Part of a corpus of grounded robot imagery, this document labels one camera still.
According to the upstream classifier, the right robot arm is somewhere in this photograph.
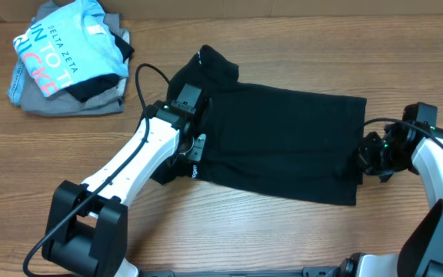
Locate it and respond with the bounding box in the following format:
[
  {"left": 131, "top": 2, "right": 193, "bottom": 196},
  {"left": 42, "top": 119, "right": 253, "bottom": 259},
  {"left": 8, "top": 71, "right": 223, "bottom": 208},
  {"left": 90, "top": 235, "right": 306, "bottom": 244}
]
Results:
[{"left": 329, "top": 102, "right": 443, "bottom": 277}]

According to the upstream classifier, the black folded garment in pile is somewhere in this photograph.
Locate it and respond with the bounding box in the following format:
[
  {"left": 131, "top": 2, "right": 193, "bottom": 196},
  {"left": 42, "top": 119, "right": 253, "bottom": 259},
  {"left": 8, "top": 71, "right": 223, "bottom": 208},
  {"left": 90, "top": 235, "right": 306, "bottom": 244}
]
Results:
[{"left": 66, "top": 32, "right": 135, "bottom": 102}]

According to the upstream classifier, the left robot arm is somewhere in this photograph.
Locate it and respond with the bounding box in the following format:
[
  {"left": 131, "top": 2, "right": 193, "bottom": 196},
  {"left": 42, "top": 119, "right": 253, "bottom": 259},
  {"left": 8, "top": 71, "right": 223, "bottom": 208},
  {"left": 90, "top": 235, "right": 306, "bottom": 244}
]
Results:
[{"left": 42, "top": 84, "right": 208, "bottom": 277}]

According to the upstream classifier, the light blue printed t-shirt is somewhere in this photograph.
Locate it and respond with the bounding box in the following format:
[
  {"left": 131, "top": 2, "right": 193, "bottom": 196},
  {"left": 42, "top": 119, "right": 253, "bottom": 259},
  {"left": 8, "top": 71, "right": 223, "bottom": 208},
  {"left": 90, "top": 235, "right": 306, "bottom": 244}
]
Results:
[{"left": 13, "top": 0, "right": 128, "bottom": 97}]

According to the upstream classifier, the black t-shirt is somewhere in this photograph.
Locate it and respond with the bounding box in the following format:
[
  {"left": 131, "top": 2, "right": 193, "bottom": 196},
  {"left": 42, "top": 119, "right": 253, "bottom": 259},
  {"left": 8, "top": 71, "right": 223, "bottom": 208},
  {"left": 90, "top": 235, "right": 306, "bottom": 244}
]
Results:
[{"left": 152, "top": 45, "right": 367, "bottom": 205}]

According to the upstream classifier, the grey folded garment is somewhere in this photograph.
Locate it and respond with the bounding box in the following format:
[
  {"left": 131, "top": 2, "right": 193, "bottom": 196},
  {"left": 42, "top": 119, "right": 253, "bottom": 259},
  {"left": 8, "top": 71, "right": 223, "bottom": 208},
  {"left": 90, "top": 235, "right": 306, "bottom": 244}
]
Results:
[{"left": 19, "top": 0, "right": 131, "bottom": 117}]

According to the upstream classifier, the blue denim garment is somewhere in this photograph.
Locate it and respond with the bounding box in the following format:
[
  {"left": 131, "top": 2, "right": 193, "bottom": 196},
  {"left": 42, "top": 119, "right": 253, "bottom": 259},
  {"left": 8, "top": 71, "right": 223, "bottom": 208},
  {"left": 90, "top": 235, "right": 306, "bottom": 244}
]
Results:
[{"left": 6, "top": 58, "right": 27, "bottom": 106}]

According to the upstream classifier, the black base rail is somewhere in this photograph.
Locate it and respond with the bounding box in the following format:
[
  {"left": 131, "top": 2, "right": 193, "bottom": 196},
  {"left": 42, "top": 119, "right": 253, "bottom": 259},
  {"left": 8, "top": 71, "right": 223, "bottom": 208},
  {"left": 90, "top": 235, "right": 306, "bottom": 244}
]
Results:
[{"left": 139, "top": 266, "right": 339, "bottom": 277}]

